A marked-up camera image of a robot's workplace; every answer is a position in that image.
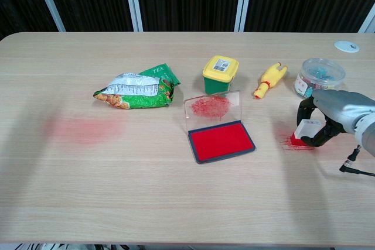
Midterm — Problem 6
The white round cable grommet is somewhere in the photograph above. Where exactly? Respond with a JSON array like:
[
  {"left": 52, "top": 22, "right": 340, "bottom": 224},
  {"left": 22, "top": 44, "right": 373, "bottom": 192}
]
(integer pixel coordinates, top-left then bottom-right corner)
[{"left": 334, "top": 40, "right": 361, "bottom": 53}]

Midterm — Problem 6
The red ink pad clear lid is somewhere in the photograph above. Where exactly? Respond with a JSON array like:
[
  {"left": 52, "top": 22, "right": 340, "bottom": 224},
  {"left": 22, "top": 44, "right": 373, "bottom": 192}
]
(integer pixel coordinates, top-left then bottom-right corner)
[{"left": 183, "top": 89, "right": 257, "bottom": 165}]

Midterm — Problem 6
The green box yellow lid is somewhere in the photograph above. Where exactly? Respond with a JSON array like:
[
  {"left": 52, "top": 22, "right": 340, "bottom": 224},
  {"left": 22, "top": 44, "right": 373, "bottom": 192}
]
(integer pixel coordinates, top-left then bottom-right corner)
[{"left": 202, "top": 55, "right": 240, "bottom": 96}]

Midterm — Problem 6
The clear jar of binder clips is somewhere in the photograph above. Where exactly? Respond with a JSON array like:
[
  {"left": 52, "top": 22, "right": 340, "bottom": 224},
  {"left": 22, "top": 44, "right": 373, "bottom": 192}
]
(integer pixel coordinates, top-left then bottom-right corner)
[{"left": 293, "top": 57, "right": 347, "bottom": 99}]

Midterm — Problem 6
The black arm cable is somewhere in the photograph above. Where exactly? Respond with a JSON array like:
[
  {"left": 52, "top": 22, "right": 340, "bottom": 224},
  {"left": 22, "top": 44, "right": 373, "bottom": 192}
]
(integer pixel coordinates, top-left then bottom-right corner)
[{"left": 339, "top": 143, "right": 375, "bottom": 178}]

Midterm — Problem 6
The green tea packet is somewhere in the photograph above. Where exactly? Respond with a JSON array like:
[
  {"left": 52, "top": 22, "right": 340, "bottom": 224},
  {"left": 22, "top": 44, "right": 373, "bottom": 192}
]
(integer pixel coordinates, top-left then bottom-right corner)
[{"left": 138, "top": 63, "right": 182, "bottom": 87}]

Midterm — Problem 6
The white stamp with red base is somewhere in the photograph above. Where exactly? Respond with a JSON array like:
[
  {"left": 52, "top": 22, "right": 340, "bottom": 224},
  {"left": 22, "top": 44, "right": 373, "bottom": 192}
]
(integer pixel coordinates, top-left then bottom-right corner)
[{"left": 291, "top": 119, "right": 321, "bottom": 147}]

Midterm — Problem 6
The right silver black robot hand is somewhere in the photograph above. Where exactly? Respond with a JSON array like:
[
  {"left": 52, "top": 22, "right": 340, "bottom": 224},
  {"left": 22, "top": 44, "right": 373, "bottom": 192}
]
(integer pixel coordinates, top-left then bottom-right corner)
[{"left": 297, "top": 88, "right": 375, "bottom": 148}]

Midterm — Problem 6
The yellow rubber chicken toy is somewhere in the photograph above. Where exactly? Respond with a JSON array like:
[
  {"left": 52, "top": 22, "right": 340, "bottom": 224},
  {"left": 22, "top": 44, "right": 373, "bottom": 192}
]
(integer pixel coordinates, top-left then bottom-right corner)
[{"left": 253, "top": 61, "right": 289, "bottom": 100}]

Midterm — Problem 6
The green silver snack bag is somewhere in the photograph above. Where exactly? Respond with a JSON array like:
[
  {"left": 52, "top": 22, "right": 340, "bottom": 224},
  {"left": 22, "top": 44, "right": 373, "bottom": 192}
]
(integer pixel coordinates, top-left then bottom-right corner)
[{"left": 93, "top": 71, "right": 177, "bottom": 111}]

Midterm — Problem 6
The white partition post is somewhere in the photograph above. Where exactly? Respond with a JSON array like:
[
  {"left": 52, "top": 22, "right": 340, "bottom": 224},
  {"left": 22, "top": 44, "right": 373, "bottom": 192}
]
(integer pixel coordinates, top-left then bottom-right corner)
[
  {"left": 357, "top": 12, "right": 375, "bottom": 34},
  {"left": 234, "top": 0, "right": 254, "bottom": 32},
  {"left": 30, "top": 0, "right": 67, "bottom": 32},
  {"left": 122, "top": 0, "right": 145, "bottom": 32}
]

